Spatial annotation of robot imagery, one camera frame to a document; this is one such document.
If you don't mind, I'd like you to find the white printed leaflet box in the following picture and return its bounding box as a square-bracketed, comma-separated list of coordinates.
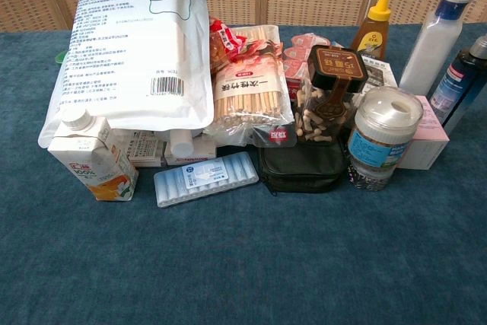
[352, 54, 399, 107]

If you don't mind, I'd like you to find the pink white carton box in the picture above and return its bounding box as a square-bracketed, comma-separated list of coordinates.
[395, 94, 450, 171]

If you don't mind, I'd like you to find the clear jar blue label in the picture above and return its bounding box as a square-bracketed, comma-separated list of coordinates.
[346, 86, 425, 178]

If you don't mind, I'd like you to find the red snack packet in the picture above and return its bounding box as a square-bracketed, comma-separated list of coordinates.
[208, 17, 249, 76]

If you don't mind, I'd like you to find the white text printed box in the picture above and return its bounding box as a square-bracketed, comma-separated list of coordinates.
[112, 128, 168, 168]

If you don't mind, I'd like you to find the white cylindrical tube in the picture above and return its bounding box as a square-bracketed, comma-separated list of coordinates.
[169, 127, 195, 158]

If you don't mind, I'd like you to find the orange juice carton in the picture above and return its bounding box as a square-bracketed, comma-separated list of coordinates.
[47, 108, 139, 202]

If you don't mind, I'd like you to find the honey bottle yellow cap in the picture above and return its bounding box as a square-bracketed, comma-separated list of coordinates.
[349, 0, 392, 62]

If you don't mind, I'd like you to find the black zip pouch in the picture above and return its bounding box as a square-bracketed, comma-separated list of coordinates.
[256, 138, 349, 197]

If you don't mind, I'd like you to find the white red lettered box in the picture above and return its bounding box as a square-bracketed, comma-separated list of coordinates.
[164, 137, 218, 167]

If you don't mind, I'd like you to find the blue white tube blister pack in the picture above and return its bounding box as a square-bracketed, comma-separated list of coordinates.
[153, 151, 260, 209]

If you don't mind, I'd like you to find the bamboo chopsticks clear pack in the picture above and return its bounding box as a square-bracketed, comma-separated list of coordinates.
[205, 24, 298, 149]

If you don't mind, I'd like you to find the blue table cloth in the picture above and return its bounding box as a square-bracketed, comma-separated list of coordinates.
[0, 24, 487, 325]

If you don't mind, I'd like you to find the large white plastic bag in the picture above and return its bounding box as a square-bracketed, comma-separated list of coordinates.
[37, 0, 216, 148]

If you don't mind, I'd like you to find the mushroom biscuit jar black lid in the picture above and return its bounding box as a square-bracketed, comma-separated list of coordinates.
[293, 44, 369, 146]

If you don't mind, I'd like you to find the red jelly cup pack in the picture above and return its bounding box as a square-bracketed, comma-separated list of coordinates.
[282, 33, 332, 102]

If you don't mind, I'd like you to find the dark blue spray bottle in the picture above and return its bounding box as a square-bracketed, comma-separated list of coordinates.
[426, 34, 487, 135]

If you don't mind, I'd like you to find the white square bottle blue collar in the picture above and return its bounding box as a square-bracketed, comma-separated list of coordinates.
[398, 0, 477, 97]

